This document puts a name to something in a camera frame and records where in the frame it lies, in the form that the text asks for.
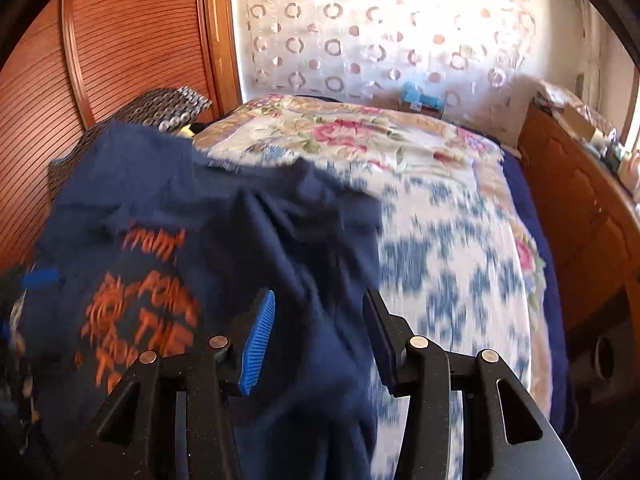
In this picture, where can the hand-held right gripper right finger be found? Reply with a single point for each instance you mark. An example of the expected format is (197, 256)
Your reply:
(385, 355)

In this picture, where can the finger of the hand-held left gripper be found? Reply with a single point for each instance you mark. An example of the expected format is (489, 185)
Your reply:
(42, 276)

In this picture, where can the blue white patterned cloth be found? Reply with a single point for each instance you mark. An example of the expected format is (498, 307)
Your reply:
(440, 260)

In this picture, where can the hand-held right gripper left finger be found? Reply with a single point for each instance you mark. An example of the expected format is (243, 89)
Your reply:
(256, 345)

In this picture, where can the wooden door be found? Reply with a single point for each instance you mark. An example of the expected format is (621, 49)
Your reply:
(220, 25)

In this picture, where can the teal box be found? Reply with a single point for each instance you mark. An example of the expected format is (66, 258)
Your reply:
(417, 96)

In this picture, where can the navy bed sheet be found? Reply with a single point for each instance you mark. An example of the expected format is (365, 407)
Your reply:
(545, 240)

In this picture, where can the floral wrapped box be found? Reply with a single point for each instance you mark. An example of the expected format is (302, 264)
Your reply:
(557, 92)

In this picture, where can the long wooden cabinet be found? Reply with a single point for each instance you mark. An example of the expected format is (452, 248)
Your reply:
(575, 200)

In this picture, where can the wooden louvered wardrobe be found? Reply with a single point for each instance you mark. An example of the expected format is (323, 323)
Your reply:
(125, 35)

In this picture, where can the navy t-shirt orange print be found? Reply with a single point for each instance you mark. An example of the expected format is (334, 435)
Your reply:
(280, 240)

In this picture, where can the sheer circle-patterned curtain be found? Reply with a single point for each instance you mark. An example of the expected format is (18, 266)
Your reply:
(350, 25)

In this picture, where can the grey patterned pillow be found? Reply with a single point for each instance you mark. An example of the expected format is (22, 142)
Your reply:
(165, 105)

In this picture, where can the floral blanket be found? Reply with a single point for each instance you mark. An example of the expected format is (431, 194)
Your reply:
(350, 130)

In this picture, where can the yellow plush toy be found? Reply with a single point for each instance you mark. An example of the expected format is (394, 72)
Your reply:
(189, 130)

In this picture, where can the cardboard box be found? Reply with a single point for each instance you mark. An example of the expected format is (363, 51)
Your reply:
(582, 122)

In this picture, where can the dark round bin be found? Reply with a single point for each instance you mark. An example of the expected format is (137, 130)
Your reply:
(604, 360)

